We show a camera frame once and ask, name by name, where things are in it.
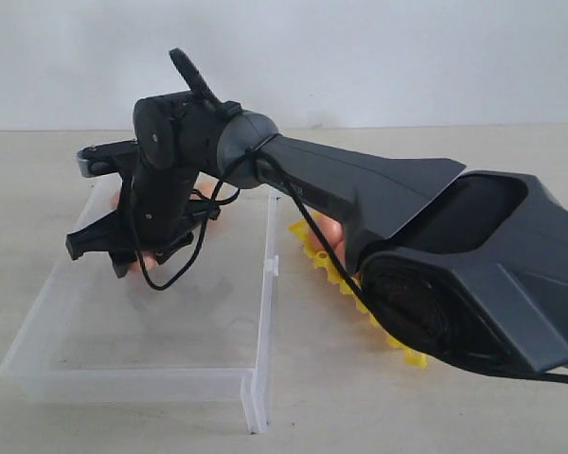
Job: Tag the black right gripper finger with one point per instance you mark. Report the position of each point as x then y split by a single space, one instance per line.
97 237
123 260

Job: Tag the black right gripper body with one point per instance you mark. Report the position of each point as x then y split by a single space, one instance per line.
163 221

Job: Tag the brown egg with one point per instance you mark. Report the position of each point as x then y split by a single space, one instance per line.
114 200
205 186
147 262
330 228

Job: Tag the brown egg fifth row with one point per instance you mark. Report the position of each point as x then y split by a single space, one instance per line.
348 256

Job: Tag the clear plastic tray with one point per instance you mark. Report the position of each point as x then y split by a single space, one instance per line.
91 337

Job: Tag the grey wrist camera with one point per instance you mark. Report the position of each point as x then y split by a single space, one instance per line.
104 159

